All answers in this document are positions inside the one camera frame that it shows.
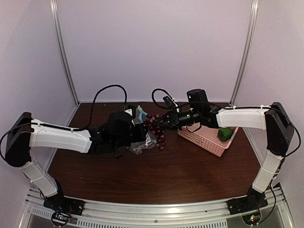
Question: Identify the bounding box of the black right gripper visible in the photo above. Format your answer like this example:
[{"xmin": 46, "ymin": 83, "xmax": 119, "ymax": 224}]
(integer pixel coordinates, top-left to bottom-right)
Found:
[{"xmin": 154, "ymin": 108, "xmax": 201, "ymax": 131}]

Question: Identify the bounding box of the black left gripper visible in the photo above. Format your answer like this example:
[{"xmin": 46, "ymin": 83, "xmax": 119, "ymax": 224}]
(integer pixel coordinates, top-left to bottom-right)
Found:
[{"xmin": 112, "ymin": 122, "xmax": 149, "ymax": 150}]

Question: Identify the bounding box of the dark red grape bunch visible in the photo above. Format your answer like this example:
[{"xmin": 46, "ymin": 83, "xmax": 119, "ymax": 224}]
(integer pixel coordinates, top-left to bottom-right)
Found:
[{"xmin": 144, "ymin": 114, "xmax": 166, "ymax": 151}]

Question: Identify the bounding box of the clear zip top bag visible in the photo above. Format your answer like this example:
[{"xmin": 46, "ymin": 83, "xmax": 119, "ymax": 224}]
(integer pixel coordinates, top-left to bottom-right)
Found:
[{"xmin": 129, "ymin": 105, "xmax": 157, "ymax": 155}]

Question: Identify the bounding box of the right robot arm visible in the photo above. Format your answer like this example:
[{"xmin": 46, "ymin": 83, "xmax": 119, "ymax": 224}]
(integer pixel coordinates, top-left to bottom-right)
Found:
[{"xmin": 154, "ymin": 89, "xmax": 295, "ymax": 210}]

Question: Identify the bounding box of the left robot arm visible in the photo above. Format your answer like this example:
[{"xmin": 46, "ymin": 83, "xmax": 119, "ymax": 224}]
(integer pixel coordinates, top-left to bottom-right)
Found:
[{"xmin": 3, "ymin": 110, "xmax": 148, "ymax": 211}]

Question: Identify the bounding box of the pink perforated plastic basket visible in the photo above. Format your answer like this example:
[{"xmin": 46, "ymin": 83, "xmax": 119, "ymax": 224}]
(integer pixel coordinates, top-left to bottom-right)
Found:
[{"xmin": 178, "ymin": 124, "xmax": 239, "ymax": 157}]

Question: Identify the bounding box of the green chayote squash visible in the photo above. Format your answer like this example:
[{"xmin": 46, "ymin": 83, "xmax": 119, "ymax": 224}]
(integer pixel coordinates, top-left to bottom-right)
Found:
[{"xmin": 217, "ymin": 128, "xmax": 234, "ymax": 142}]

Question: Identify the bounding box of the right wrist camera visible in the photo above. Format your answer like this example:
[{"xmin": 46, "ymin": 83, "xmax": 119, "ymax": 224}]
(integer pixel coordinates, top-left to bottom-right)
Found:
[{"xmin": 162, "ymin": 95, "xmax": 181, "ymax": 113}]

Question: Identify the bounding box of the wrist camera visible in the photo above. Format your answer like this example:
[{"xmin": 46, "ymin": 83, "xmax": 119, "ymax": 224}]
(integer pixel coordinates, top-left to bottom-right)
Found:
[
  {"xmin": 124, "ymin": 105, "xmax": 137, "ymax": 124},
  {"xmin": 162, "ymin": 95, "xmax": 181, "ymax": 113}
]

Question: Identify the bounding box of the right camera cable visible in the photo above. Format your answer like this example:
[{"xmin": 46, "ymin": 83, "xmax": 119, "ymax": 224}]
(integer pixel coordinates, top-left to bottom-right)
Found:
[{"xmin": 152, "ymin": 88, "xmax": 179, "ymax": 111}]

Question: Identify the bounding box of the camera cable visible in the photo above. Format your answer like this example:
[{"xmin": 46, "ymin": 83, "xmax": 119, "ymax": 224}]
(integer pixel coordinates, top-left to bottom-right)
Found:
[
  {"xmin": 152, "ymin": 88, "xmax": 179, "ymax": 111},
  {"xmin": 0, "ymin": 85, "xmax": 128, "ymax": 161}
]

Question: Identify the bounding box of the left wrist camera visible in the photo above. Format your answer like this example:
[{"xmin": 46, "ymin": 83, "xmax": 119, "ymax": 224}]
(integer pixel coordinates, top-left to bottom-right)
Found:
[{"xmin": 124, "ymin": 105, "xmax": 137, "ymax": 124}]

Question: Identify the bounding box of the left camera cable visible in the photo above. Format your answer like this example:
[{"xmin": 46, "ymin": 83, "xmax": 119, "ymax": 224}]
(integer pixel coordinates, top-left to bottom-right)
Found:
[{"xmin": 0, "ymin": 85, "xmax": 128, "ymax": 161}]

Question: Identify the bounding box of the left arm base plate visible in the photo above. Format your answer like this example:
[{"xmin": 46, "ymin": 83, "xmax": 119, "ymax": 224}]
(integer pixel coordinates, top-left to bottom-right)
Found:
[{"xmin": 40, "ymin": 192, "xmax": 85, "ymax": 216}]

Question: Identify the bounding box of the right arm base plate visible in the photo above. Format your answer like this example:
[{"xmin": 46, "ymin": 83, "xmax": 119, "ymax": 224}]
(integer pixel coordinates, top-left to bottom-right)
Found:
[{"xmin": 227, "ymin": 194, "xmax": 268, "ymax": 215}]

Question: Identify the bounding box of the front aluminium rail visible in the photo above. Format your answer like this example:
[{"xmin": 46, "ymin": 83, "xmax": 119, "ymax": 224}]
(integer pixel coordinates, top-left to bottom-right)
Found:
[{"xmin": 22, "ymin": 187, "xmax": 293, "ymax": 228}]

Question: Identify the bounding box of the right aluminium frame post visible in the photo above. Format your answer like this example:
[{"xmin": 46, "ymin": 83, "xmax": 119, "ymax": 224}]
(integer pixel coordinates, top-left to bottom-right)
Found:
[{"xmin": 229, "ymin": 0, "xmax": 259, "ymax": 105}]

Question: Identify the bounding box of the aluminium frame post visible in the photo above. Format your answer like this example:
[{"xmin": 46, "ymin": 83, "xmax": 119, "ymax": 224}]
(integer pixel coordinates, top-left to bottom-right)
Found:
[
  {"xmin": 229, "ymin": 0, "xmax": 259, "ymax": 105},
  {"xmin": 49, "ymin": 0, "xmax": 80, "ymax": 106}
]

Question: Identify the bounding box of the left aluminium frame post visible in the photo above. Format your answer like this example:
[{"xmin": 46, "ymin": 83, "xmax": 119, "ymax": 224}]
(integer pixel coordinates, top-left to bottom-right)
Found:
[{"xmin": 49, "ymin": 0, "xmax": 80, "ymax": 106}]

